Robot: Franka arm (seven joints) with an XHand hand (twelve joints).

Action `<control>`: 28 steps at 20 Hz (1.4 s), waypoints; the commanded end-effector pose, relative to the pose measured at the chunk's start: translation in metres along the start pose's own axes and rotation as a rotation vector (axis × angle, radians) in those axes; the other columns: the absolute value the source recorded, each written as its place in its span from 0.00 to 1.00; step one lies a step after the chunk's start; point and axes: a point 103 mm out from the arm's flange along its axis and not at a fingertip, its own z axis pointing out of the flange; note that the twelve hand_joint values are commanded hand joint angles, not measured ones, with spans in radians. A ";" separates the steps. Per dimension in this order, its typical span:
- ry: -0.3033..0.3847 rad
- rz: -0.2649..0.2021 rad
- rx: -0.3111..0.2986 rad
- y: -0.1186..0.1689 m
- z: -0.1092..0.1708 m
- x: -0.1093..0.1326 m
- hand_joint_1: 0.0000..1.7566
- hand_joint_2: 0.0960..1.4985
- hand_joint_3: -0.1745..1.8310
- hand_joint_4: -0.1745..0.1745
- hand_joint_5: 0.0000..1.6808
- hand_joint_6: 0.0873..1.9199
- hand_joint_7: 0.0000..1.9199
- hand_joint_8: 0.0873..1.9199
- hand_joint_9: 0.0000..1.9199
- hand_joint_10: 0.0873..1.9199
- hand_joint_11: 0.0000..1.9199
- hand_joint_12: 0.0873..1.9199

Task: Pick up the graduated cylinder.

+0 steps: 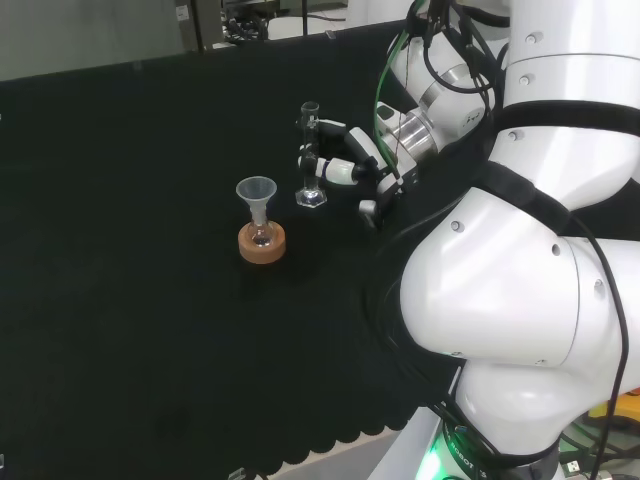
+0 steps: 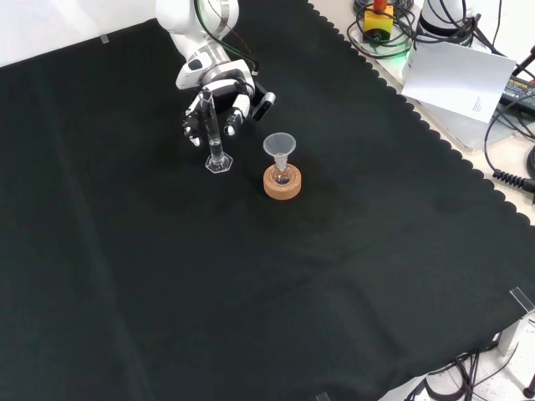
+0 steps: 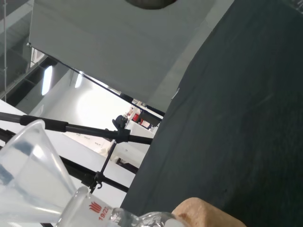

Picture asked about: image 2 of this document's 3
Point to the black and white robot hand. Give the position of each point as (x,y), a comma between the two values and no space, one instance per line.
(238,104)

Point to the clear glass graduated cylinder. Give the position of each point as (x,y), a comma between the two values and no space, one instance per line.
(214,146)

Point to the clear plastic funnel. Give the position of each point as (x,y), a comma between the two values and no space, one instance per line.
(279,144)

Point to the grey tape piece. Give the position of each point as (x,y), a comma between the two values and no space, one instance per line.
(104,39)

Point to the yellow stop button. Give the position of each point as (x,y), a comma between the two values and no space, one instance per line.
(378,23)

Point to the black bench cloth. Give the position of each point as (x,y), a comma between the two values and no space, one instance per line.
(251,271)

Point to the white cylindrical base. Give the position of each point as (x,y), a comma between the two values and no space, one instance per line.
(439,21)

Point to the pale board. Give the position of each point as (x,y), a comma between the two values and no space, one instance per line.
(455,75)

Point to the grey metal plate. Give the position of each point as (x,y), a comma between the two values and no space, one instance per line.
(464,127)

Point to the black power unit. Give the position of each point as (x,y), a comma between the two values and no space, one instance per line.
(518,89)

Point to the clear cloth clip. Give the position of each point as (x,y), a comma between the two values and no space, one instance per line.
(322,397)
(521,300)

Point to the white bench leg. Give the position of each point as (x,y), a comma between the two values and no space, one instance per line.
(512,334)

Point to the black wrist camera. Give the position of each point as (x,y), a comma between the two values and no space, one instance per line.
(262,106)

